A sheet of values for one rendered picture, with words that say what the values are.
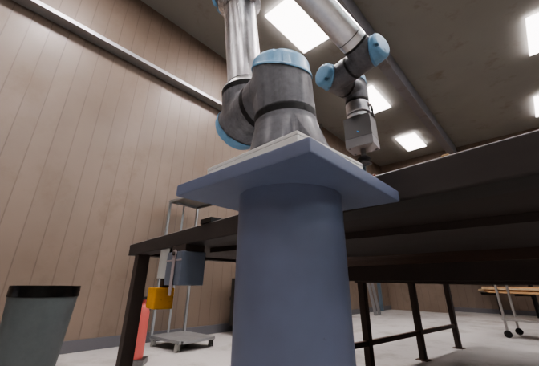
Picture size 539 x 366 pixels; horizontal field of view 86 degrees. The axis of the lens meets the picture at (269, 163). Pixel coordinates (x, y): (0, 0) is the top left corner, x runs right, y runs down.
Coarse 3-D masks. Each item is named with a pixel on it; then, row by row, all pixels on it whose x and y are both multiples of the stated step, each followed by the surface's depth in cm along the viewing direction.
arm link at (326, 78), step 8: (328, 64) 87; (336, 64) 87; (320, 72) 90; (328, 72) 86; (336, 72) 86; (344, 72) 85; (320, 80) 89; (328, 80) 87; (336, 80) 87; (344, 80) 86; (352, 80) 86; (328, 88) 90; (336, 88) 90; (344, 88) 90; (352, 88) 91; (344, 96) 94
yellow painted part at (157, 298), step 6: (162, 282) 122; (150, 288) 122; (156, 288) 117; (162, 288) 119; (174, 288) 122; (150, 294) 120; (156, 294) 117; (162, 294) 118; (150, 300) 118; (156, 300) 116; (162, 300) 117; (168, 300) 119; (150, 306) 117; (156, 306) 115; (162, 306) 117; (168, 306) 118
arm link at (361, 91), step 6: (360, 78) 95; (360, 84) 93; (366, 84) 95; (354, 90) 92; (360, 90) 93; (366, 90) 94; (348, 96) 94; (354, 96) 92; (360, 96) 92; (366, 96) 92
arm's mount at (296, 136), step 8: (288, 136) 39; (296, 136) 38; (304, 136) 39; (264, 144) 41; (272, 144) 40; (280, 144) 39; (248, 152) 43; (256, 152) 42; (264, 152) 41; (336, 152) 45; (232, 160) 45; (240, 160) 44; (352, 160) 49; (216, 168) 48; (224, 168) 46
